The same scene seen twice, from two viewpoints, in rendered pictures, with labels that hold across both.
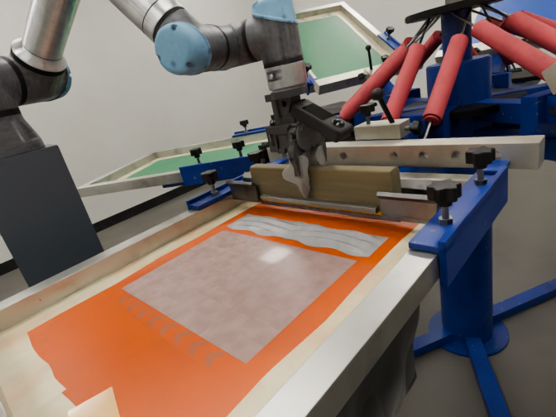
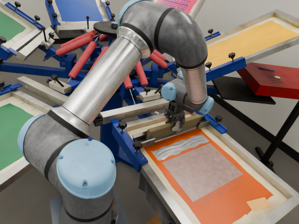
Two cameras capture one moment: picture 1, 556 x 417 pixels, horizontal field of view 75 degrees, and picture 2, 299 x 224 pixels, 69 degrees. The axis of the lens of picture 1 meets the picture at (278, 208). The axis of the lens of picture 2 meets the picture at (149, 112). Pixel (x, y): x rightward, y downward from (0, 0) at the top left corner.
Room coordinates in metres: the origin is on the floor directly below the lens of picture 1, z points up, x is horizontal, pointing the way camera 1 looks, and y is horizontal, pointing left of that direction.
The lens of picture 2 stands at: (0.78, 0.88, 1.78)
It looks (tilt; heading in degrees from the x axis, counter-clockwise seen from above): 35 degrees down; 275
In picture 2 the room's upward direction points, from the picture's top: 10 degrees clockwise
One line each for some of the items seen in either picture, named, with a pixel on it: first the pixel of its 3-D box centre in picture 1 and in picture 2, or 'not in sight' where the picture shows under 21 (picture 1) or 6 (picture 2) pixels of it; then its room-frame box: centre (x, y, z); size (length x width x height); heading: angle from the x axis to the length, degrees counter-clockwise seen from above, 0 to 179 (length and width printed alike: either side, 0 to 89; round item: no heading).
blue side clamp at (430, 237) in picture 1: (465, 216); (205, 120); (0.52, -0.29, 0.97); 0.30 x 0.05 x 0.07; 132
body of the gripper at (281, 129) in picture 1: (291, 121); (176, 109); (0.73, -0.07, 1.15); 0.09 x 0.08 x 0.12; 42
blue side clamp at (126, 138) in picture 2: (241, 192); (128, 145); (0.93, 0.09, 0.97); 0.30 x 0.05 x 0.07; 132
